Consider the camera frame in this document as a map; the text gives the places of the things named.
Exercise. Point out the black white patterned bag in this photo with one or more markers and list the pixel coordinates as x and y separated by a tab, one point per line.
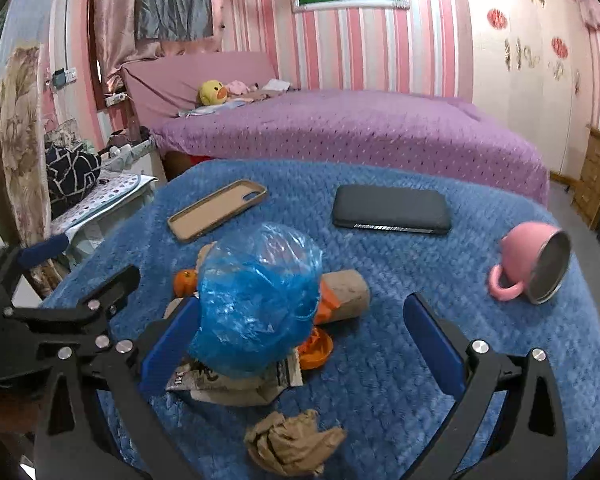
72	174

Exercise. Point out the black smartphone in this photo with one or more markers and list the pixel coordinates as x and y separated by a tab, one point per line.
380	208

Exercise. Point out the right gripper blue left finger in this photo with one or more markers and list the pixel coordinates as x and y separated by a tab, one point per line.
73	439

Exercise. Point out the purple polka dot bed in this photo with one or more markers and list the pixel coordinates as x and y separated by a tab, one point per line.
444	137

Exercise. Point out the printed snack wrapper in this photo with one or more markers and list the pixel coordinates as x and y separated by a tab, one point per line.
205	385

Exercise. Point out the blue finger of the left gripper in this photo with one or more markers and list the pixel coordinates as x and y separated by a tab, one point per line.
37	254

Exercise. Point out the small orange tangerine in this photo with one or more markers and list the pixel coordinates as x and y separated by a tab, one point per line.
185	283

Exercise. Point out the pink curtain with grey cloth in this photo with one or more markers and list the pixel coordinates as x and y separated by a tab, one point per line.
127	31

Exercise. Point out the tan phone case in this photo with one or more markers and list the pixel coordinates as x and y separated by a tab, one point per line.
217	208

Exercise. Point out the cardboard tube roll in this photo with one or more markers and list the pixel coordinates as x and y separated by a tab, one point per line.
344	295

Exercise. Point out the orange peel piece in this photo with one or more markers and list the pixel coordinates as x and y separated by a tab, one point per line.
316	350

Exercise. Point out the blue fleece table blanket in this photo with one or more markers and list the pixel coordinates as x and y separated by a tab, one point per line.
375	385

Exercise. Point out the brown paper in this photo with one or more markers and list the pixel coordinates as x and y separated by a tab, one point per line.
292	447

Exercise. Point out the pink bed headboard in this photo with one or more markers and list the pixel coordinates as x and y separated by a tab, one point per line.
161	88

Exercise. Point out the yellow duck plush toy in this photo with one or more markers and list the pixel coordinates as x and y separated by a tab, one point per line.
212	92

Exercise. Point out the white wardrobe with decals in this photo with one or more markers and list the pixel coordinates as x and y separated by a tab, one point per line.
533	73

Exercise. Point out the blue plastic bag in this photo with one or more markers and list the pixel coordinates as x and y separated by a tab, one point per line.
259	290

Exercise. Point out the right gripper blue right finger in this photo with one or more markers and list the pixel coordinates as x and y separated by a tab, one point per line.
528	440

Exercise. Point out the wooden desk with drawers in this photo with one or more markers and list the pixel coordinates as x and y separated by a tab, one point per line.
586	198

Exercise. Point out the dotted cloth side table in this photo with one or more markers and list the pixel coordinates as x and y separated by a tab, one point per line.
115	198

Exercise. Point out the pink metal mug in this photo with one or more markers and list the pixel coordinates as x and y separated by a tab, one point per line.
534	260

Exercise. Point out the floral beige curtain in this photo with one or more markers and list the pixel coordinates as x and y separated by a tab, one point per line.
22	152

